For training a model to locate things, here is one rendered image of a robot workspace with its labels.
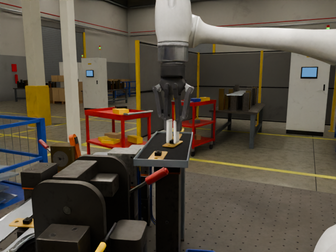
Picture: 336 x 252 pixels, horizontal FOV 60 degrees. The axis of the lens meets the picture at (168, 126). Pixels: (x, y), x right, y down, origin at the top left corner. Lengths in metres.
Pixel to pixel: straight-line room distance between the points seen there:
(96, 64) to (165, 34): 10.55
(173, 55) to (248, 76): 7.43
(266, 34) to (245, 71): 7.35
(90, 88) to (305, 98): 7.61
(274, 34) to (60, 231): 0.72
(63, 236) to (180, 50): 0.56
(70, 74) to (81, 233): 4.64
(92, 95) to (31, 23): 4.21
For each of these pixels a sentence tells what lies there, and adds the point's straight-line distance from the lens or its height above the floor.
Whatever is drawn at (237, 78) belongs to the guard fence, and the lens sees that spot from 8.30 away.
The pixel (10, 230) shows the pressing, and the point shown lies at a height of 1.00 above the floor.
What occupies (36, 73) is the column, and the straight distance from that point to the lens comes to 8.22.
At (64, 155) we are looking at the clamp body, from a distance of 1.38.
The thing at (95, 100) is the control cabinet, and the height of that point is 0.40.
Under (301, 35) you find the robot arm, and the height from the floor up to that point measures 1.48.
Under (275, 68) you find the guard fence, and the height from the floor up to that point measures 1.53.
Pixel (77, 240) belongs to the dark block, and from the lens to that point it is 0.51.
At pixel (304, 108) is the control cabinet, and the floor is 0.61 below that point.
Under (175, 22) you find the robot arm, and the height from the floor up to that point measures 1.51.
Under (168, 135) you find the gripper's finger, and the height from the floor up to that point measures 1.19.
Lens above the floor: 1.37
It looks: 10 degrees down
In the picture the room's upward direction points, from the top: straight up
